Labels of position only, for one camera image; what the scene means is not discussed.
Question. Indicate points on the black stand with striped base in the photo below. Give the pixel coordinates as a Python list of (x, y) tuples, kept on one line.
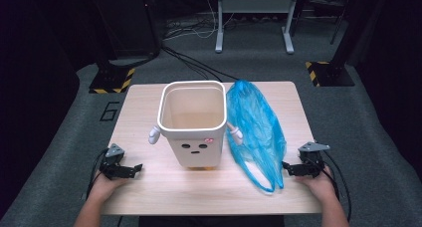
[(109, 79), (331, 75)]

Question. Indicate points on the black cabinet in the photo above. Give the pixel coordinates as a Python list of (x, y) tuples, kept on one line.
[(132, 21)]

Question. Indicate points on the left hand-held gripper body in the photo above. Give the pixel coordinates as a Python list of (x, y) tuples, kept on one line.
[(112, 169)]

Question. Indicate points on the white trash bin with face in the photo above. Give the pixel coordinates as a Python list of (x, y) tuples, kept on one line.
[(199, 154)]

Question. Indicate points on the blue plastic bag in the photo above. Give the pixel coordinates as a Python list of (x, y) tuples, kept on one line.
[(255, 127)]

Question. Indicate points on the white metal desk frame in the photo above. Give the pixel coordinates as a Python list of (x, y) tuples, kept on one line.
[(255, 5)]

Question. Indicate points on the person's left hand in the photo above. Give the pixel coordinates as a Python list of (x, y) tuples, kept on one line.
[(106, 187)]

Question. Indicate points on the person's right hand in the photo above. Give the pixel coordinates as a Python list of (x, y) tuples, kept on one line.
[(315, 183)]

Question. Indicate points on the person's dark clothing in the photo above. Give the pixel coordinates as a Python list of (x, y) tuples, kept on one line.
[(212, 221)]

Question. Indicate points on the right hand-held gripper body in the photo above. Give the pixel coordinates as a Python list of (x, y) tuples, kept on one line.
[(312, 165)]

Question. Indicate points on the dark furniture frame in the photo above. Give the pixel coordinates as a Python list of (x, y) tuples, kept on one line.
[(338, 29)]

